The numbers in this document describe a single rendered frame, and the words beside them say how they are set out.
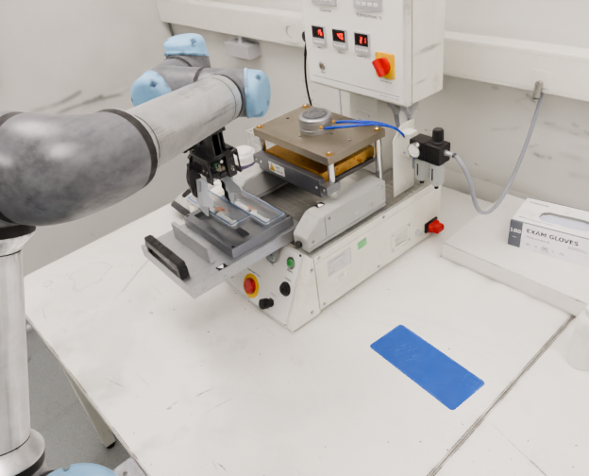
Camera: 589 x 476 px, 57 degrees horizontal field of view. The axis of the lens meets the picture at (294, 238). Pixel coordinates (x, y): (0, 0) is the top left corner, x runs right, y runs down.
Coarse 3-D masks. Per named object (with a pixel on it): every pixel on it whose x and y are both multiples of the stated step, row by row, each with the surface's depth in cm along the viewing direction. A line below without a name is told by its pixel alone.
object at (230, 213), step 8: (192, 200) 121; (216, 200) 120; (224, 200) 119; (216, 208) 117; (224, 208) 116; (232, 208) 116; (240, 208) 116; (216, 216) 114; (224, 216) 114; (232, 216) 113; (240, 216) 113; (232, 224) 111
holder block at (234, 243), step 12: (192, 216) 125; (204, 216) 127; (288, 216) 120; (192, 228) 124; (204, 228) 120; (216, 228) 122; (228, 228) 122; (240, 228) 119; (252, 228) 118; (264, 228) 117; (276, 228) 118; (216, 240) 116; (228, 240) 115; (240, 240) 114; (252, 240) 115; (264, 240) 117; (228, 252) 114; (240, 252) 114
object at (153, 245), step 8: (144, 240) 117; (152, 240) 116; (152, 248) 116; (160, 248) 113; (168, 248) 113; (160, 256) 113; (168, 256) 110; (176, 256) 110; (176, 264) 108; (184, 264) 109; (184, 272) 109
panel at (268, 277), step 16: (288, 256) 123; (240, 272) 137; (256, 272) 132; (272, 272) 128; (288, 272) 124; (240, 288) 138; (256, 288) 132; (272, 288) 128; (256, 304) 133; (288, 304) 124; (288, 320) 125
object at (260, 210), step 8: (240, 200) 126; (248, 200) 126; (256, 200) 125; (248, 208) 123; (256, 208) 123; (264, 208) 122; (272, 208) 122; (256, 216) 120; (264, 216) 119; (272, 216) 119
